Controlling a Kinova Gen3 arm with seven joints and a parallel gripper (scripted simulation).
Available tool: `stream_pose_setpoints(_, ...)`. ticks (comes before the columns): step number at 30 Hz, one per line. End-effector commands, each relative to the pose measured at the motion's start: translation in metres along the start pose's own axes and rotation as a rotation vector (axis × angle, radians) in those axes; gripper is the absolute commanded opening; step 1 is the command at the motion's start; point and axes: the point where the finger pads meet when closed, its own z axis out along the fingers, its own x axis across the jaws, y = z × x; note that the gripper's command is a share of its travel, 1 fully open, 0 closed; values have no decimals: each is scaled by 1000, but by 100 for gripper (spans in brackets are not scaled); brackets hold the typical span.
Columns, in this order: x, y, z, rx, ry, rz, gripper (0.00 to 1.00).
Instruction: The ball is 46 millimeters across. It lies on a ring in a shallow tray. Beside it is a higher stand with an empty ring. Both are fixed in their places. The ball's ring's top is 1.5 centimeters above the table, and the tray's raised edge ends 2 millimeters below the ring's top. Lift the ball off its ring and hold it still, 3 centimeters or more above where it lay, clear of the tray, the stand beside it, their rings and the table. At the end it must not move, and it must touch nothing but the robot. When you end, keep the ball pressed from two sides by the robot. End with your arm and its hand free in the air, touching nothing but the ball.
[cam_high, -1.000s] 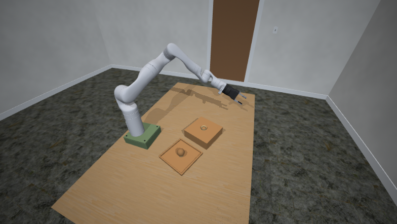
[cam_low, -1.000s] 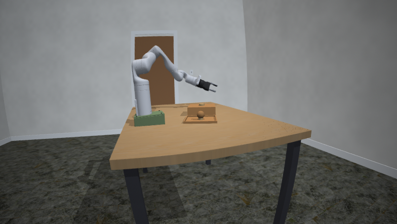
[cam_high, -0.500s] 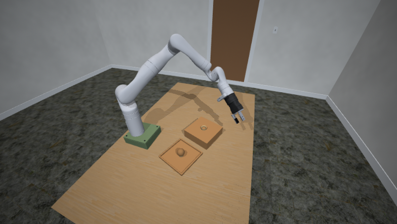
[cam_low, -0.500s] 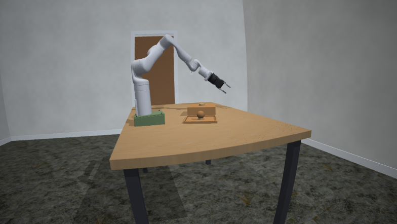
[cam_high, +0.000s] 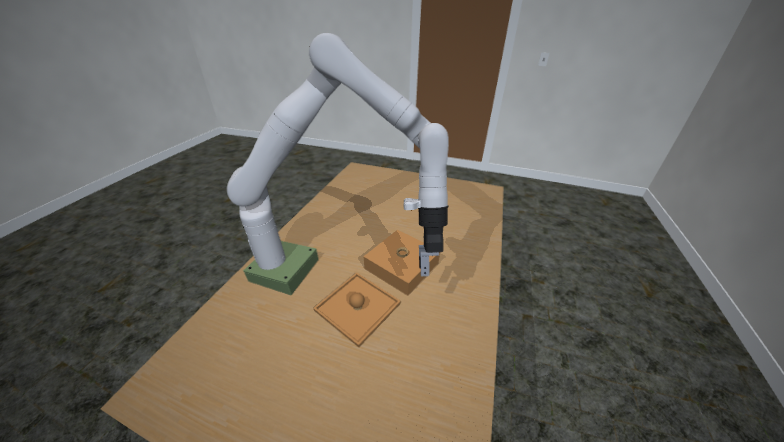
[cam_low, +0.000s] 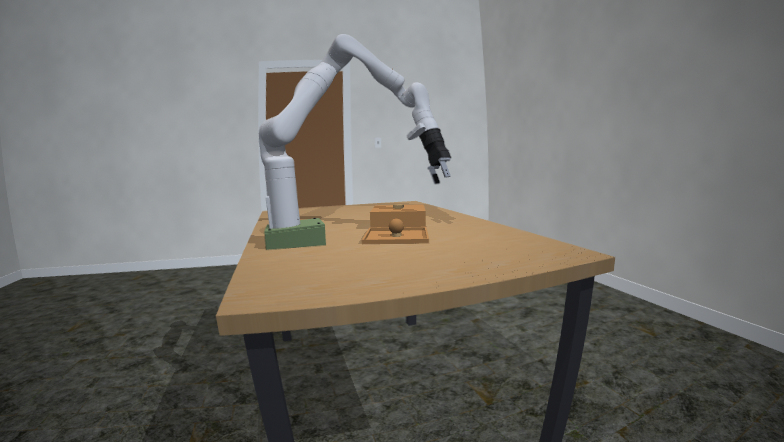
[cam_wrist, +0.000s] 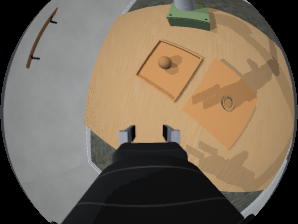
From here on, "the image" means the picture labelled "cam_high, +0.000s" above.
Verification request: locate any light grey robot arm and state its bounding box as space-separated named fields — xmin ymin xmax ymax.
xmin=227 ymin=33 xmax=449 ymax=270

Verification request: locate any tan ball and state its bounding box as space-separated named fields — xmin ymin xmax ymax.
xmin=349 ymin=293 xmax=365 ymax=308

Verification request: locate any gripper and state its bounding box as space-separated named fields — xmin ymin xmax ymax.
xmin=404 ymin=187 xmax=449 ymax=276

